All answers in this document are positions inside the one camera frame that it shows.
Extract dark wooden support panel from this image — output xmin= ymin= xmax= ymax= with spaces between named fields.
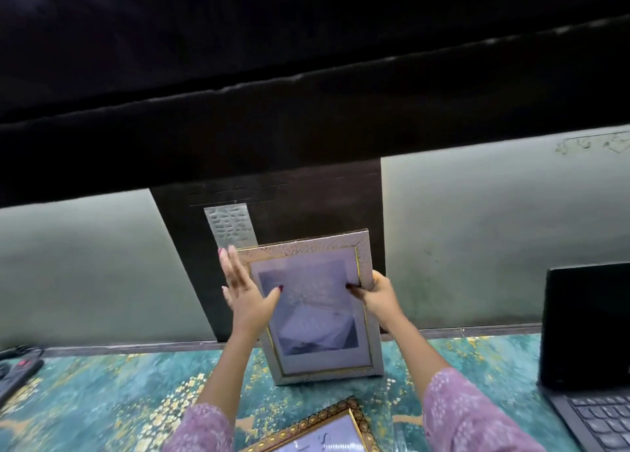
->
xmin=150 ymin=158 xmax=388 ymax=343

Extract person's left forearm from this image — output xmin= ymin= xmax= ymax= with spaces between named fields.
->
xmin=162 ymin=327 xmax=263 ymax=452

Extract teal gold patterned table cover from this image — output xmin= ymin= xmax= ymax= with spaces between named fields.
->
xmin=0 ymin=333 xmax=581 ymax=452

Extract dark wooden shelf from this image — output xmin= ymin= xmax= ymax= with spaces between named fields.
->
xmin=0 ymin=0 xmax=630 ymax=209

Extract silver textured tape strip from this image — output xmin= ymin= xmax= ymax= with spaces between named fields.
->
xmin=204 ymin=203 xmax=259 ymax=251

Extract black laptop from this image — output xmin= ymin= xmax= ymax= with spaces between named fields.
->
xmin=537 ymin=262 xmax=630 ymax=452

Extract ornate brown gold picture frame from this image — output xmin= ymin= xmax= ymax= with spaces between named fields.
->
xmin=241 ymin=396 xmax=381 ymax=452

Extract person's left hand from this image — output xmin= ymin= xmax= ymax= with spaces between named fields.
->
xmin=218 ymin=247 xmax=284 ymax=342

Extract white gold-trimmed picture frame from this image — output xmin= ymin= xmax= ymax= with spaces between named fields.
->
xmin=235 ymin=229 xmax=385 ymax=386

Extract person's right forearm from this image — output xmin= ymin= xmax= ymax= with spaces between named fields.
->
xmin=385 ymin=317 xmax=547 ymax=452

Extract person's right hand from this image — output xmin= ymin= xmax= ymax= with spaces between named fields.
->
xmin=346 ymin=271 xmax=405 ymax=332

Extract black power strip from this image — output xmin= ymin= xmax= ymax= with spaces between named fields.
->
xmin=0 ymin=345 xmax=45 ymax=409

